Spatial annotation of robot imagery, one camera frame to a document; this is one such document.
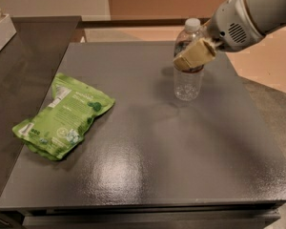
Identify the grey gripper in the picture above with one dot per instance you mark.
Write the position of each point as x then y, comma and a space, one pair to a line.
229, 23

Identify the clear plastic water bottle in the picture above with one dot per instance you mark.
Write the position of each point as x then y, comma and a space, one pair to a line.
187, 84

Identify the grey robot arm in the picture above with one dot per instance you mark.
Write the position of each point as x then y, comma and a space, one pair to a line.
268, 16

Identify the green snack bag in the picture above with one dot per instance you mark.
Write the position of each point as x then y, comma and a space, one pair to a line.
62, 125

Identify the dark side counter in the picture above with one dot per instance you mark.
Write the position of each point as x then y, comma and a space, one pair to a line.
27, 66

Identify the white box on counter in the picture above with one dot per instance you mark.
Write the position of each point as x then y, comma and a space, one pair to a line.
7, 31

